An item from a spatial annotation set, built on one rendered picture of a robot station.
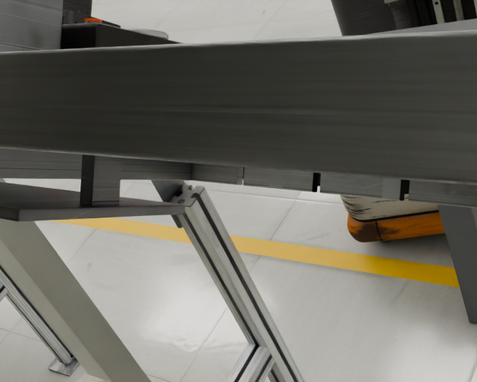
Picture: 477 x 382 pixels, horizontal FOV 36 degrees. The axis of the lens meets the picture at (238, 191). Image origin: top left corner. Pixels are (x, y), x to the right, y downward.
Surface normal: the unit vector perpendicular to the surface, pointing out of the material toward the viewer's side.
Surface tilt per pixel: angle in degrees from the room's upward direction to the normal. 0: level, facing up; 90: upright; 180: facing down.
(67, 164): 90
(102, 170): 90
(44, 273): 90
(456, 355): 0
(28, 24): 90
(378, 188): 47
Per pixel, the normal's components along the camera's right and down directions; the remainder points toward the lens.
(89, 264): -0.36, -0.73
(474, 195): -0.59, 0.00
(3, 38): 0.80, 0.08
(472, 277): -0.34, 0.68
